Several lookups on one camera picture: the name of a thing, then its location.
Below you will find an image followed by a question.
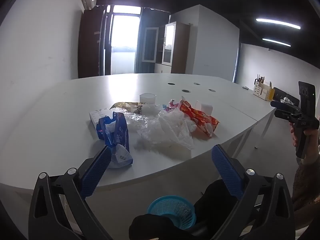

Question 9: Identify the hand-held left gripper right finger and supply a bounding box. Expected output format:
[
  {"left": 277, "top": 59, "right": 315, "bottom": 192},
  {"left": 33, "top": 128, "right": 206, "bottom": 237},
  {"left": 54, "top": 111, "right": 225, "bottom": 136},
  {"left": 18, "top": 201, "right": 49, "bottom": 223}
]
[{"left": 211, "top": 144, "right": 297, "bottom": 240}]

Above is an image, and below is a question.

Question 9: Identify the pink printed plastic bag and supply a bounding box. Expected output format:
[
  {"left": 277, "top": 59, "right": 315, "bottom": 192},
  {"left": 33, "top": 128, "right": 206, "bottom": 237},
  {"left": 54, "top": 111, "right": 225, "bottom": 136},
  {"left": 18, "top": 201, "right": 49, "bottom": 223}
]
[{"left": 162, "top": 99, "right": 180, "bottom": 112}]

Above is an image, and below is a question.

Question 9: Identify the clear packet with black print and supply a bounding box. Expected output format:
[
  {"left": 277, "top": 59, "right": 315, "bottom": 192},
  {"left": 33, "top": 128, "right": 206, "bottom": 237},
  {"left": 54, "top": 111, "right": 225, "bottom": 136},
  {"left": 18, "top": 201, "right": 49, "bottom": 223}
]
[{"left": 134, "top": 104, "right": 160, "bottom": 115}]

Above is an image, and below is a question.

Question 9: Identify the white square plastic cup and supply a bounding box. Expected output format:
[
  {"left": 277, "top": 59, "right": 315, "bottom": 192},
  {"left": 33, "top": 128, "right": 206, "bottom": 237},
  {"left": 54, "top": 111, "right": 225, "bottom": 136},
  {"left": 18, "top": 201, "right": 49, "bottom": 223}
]
[{"left": 139, "top": 93, "right": 157, "bottom": 105}]

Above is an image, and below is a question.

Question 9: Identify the white desk organizer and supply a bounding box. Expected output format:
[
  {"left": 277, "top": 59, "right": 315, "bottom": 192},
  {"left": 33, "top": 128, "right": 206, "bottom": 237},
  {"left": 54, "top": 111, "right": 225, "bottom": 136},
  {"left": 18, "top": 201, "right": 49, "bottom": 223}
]
[{"left": 252, "top": 74, "right": 275, "bottom": 101}]

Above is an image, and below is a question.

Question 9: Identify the person's right forearm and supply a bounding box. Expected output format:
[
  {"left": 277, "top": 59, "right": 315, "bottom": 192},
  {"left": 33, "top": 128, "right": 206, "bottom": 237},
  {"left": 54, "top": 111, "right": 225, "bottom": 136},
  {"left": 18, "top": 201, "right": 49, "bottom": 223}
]
[{"left": 291, "top": 130, "right": 320, "bottom": 230}]

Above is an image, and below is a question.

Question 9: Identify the person's right hand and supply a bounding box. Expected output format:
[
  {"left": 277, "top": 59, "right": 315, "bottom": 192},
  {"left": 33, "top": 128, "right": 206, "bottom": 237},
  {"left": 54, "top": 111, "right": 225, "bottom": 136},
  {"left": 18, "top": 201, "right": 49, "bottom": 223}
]
[{"left": 289, "top": 127, "right": 298, "bottom": 147}]

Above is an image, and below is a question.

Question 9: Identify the blue snack bag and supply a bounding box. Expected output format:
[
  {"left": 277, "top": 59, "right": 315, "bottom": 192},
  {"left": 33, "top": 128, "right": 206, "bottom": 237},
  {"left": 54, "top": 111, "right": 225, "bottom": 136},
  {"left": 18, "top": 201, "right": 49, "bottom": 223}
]
[{"left": 96, "top": 112, "right": 133, "bottom": 169}]

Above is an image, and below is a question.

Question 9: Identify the white flat box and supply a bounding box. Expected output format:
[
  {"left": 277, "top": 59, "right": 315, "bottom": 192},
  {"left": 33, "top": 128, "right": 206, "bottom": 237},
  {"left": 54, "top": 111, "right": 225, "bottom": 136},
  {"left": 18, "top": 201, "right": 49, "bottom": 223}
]
[{"left": 89, "top": 107, "right": 115, "bottom": 128}]

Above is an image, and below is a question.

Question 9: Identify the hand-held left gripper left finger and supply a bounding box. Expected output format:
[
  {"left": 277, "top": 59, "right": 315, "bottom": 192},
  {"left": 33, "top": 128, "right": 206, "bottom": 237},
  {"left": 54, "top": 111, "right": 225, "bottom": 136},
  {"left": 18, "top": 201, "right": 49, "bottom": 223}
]
[{"left": 28, "top": 145, "right": 113, "bottom": 240}]

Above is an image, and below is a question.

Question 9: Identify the blue mesh basket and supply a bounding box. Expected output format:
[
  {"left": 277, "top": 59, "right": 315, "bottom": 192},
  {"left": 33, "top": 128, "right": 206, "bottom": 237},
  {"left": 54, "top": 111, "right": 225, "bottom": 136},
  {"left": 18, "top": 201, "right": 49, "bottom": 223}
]
[{"left": 147, "top": 195, "right": 196, "bottom": 230}]

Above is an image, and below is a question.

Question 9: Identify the cabinet with glass doors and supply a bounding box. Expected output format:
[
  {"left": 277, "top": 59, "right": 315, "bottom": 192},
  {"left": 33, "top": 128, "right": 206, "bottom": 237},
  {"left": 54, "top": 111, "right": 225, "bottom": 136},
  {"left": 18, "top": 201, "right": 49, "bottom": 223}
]
[{"left": 142, "top": 22, "right": 192, "bottom": 74}]

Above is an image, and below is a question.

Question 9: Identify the small white cup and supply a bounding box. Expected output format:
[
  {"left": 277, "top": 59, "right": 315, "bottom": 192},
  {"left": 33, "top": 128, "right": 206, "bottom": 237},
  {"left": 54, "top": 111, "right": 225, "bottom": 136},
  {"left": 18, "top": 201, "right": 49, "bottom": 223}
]
[{"left": 194, "top": 101, "right": 213, "bottom": 115}]

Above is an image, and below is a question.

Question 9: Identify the orange snack wrapper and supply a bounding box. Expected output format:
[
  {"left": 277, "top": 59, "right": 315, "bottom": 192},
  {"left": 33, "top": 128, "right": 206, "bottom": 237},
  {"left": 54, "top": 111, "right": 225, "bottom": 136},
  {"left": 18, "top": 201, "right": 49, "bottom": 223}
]
[{"left": 179, "top": 99, "right": 220, "bottom": 137}]

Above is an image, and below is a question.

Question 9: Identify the gold brown wrapper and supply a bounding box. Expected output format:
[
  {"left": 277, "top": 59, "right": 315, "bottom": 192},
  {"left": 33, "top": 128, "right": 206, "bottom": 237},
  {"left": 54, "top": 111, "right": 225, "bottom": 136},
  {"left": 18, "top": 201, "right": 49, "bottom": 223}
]
[{"left": 110, "top": 101, "right": 140, "bottom": 112}]

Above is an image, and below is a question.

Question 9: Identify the clear plastic bag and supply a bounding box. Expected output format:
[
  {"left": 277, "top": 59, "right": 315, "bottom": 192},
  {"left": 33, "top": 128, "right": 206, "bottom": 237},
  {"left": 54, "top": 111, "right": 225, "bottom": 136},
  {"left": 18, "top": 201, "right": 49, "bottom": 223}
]
[{"left": 124, "top": 109, "right": 198, "bottom": 150}]

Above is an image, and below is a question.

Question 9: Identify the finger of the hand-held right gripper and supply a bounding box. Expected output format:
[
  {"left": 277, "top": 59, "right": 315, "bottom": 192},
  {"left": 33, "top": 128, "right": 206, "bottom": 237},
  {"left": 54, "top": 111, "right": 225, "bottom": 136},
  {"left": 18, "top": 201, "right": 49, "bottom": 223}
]
[
  {"left": 270, "top": 101, "right": 301, "bottom": 113},
  {"left": 274, "top": 109, "right": 293, "bottom": 120}
]

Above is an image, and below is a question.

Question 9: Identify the long ceiling light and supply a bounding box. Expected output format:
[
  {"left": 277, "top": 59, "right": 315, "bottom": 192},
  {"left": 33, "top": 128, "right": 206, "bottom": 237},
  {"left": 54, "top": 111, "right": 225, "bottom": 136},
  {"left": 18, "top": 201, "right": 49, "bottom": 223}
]
[
  {"left": 255, "top": 18, "right": 301, "bottom": 30},
  {"left": 262, "top": 38, "right": 292, "bottom": 47}
]

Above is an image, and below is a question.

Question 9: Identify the dark brown door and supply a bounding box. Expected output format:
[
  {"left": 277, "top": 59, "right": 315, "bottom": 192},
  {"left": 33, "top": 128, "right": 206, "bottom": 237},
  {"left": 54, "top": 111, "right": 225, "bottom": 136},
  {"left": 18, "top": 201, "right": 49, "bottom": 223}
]
[{"left": 78, "top": 7, "right": 108, "bottom": 78}]

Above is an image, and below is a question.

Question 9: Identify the black tissue box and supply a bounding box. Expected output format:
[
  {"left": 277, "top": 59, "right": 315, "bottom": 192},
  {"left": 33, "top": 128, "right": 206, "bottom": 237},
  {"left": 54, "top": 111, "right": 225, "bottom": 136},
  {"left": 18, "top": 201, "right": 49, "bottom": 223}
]
[{"left": 272, "top": 87, "right": 300, "bottom": 107}]

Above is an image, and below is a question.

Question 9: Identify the bright window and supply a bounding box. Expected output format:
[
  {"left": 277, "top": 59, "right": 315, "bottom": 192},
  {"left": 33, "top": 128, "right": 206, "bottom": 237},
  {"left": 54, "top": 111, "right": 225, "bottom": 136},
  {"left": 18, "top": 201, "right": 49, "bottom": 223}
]
[{"left": 105, "top": 5, "right": 142, "bottom": 75}]

